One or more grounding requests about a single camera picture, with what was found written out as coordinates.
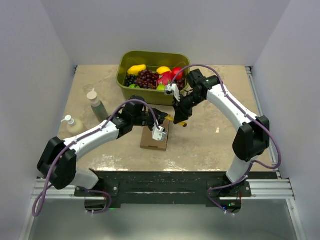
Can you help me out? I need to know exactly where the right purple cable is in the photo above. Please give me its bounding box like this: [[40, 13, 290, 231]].
[[169, 64, 283, 216]]

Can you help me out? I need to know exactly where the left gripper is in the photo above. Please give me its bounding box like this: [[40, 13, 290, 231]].
[[132, 107, 168, 132]]

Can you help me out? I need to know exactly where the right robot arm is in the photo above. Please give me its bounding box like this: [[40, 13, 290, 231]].
[[165, 69, 270, 197]]

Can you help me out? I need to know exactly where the yellow utility knife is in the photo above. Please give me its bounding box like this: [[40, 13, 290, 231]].
[[166, 115, 188, 127]]

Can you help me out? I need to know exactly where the red apple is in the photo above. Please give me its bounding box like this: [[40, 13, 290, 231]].
[[171, 67, 184, 81]]

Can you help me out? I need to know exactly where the black grape bunch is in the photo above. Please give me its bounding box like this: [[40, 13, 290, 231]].
[[124, 74, 137, 87]]

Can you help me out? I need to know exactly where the brown cardboard express box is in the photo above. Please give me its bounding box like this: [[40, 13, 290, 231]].
[[140, 119, 170, 151]]

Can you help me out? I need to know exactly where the pump soap bottle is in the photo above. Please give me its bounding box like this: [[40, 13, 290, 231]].
[[60, 115, 87, 137]]

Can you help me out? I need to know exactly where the olive green plastic bin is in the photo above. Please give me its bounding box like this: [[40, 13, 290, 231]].
[[116, 50, 190, 106]]

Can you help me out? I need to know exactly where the green pear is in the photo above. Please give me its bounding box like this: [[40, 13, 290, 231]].
[[128, 84, 140, 89]]

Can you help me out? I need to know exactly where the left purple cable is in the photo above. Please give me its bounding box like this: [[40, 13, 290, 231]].
[[31, 99, 161, 217]]

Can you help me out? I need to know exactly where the squeeze sauce bottle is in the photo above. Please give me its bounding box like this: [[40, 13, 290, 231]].
[[86, 88, 109, 123]]

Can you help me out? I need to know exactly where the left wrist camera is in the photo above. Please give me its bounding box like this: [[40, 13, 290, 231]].
[[152, 126, 166, 142]]

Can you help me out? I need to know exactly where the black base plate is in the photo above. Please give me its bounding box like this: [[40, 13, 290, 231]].
[[74, 170, 252, 209]]

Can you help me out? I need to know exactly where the purple cable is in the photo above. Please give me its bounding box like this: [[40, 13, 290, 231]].
[[31, 99, 161, 217], [169, 64, 283, 216]]

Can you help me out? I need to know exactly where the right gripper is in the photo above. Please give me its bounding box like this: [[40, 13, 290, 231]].
[[172, 91, 205, 125]]

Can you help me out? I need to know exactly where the green lime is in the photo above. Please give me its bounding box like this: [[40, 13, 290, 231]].
[[156, 84, 166, 92]]

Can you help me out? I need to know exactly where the yellow mango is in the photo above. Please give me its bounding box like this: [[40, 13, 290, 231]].
[[127, 64, 147, 76]]

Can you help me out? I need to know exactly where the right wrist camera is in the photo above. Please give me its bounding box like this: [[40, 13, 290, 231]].
[[164, 83, 181, 102]]

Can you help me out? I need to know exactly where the dark red grape bunch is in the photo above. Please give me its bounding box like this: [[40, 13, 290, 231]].
[[175, 78, 186, 91]]

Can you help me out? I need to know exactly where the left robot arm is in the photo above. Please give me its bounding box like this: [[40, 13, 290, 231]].
[[37, 99, 168, 196]]

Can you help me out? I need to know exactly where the yellow lemon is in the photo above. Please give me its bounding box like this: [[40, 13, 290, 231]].
[[156, 66, 172, 75]]

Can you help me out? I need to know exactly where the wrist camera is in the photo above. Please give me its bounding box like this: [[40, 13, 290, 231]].
[[164, 83, 181, 102], [152, 126, 166, 142]]

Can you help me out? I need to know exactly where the purple grape bunch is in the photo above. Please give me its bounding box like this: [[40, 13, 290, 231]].
[[134, 70, 160, 90]]

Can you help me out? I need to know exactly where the pink dragon fruit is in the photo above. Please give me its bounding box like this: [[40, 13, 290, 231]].
[[156, 71, 173, 86]]

